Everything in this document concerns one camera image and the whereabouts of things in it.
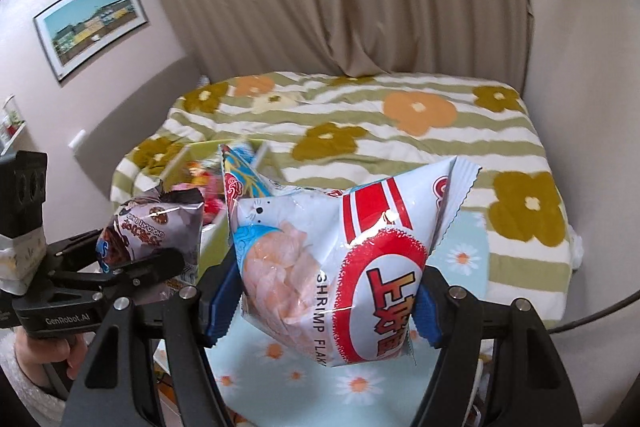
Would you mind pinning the pink snack packet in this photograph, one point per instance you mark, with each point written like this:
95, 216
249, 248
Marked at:
205, 175

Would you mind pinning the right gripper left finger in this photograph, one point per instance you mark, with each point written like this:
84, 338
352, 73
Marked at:
221, 290

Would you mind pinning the shrimp flakes snack bag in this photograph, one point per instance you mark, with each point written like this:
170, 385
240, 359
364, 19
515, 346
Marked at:
291, 242

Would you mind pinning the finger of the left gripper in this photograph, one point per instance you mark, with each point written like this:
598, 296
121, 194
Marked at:
135, 275
75, 251

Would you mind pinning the framed landscape picture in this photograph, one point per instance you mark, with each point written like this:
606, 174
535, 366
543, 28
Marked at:
72, 32

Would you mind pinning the light blue daisy tablecloth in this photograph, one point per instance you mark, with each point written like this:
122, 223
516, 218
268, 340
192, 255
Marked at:
379, 370

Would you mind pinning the left hand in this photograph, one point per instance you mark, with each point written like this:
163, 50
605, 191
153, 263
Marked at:
33, 354

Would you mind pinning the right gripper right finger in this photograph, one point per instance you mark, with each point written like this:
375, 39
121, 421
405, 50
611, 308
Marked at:
435, 310

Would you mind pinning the floral striped blanket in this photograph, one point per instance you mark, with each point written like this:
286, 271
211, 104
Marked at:
339, 132

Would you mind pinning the green storage box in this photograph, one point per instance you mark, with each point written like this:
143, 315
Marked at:
215, 237

